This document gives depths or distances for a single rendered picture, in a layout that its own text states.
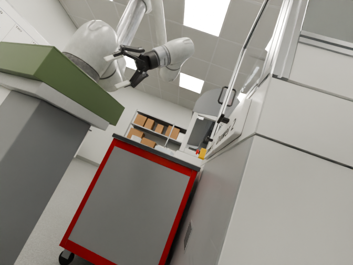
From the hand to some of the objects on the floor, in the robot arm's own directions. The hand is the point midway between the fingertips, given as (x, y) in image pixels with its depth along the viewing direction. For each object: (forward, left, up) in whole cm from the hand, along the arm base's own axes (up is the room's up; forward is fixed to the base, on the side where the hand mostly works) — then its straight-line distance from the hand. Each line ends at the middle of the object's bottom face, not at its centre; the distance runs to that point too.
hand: (113, 73), depth 69 cm
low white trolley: (-3, +73, -94) cm, 119 cm away
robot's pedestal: (-9, -6, -95) cm, 96 cm away
